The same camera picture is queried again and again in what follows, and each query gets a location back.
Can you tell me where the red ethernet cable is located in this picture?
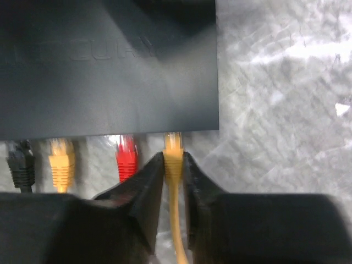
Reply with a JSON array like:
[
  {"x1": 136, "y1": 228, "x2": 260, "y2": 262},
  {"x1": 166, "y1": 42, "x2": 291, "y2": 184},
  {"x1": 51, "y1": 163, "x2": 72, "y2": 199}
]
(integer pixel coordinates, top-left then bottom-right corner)
[{"x1": 114, "y1": 134, "x2": 139, "y2": 183}]

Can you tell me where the orange ethernet cable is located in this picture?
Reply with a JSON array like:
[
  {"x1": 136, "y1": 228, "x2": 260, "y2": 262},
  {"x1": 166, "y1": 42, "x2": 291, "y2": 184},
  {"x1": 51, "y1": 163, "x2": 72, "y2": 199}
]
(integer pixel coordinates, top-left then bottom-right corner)
[
  {"x1": 48, "y1": 137, "x2": 76, "y2": 194},
  {"x1": 162, "y1": 131, "x2": 190, "y2": 264}
]

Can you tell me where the black power cable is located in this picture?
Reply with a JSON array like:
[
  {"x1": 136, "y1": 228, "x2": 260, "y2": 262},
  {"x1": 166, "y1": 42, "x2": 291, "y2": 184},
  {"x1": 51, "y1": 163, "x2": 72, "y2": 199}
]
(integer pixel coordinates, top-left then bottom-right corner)
[{"x1": 5, "y1": 139, "x2": 36, "y2": 194}]

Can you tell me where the black network switch box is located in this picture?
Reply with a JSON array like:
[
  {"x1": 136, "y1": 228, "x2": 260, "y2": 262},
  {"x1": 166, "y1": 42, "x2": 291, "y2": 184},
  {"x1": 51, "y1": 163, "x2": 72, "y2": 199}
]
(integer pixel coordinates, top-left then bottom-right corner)
[{"x1": 1, "y1": 1, "x2": 219, "y2": 140}]

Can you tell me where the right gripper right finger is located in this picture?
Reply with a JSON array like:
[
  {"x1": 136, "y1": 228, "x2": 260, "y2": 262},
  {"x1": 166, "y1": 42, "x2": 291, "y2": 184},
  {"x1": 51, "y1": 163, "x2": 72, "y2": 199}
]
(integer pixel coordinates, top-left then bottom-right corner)
[{"x1": 182, "y1": 151, "x2": 223, "y2": 250}]

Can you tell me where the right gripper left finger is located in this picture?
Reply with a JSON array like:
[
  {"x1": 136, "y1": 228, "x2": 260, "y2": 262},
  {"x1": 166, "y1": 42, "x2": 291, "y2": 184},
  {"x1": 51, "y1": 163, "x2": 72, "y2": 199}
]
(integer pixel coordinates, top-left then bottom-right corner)
[{"x1": 93, "y1": 152, "x2": 164, "y2": 255}]

